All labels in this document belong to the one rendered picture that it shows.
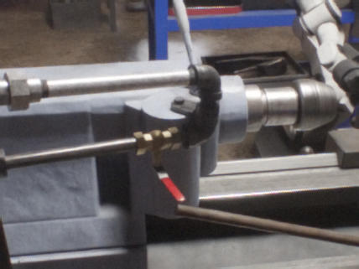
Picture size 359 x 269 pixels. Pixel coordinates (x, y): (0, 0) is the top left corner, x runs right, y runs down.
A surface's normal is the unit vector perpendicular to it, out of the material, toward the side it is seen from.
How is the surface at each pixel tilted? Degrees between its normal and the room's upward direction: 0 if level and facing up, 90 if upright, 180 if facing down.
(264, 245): 4
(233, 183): 0
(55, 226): 61
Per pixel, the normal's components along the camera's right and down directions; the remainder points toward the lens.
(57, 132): 0.13, 0.37
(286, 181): 0.00, -0.86
